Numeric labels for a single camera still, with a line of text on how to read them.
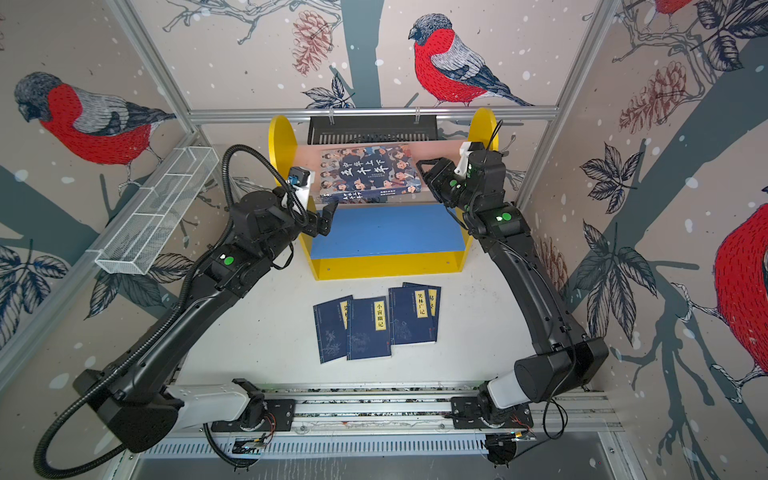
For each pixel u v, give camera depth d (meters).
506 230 0.49
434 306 0.92
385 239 0.89
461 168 0.60
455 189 0.58
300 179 0.53
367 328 0.88
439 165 0.61
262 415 0.70
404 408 0.76
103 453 0.41
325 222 0.61
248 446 0.71
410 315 0.90
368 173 0.69
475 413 0.73
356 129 0.95
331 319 0.90
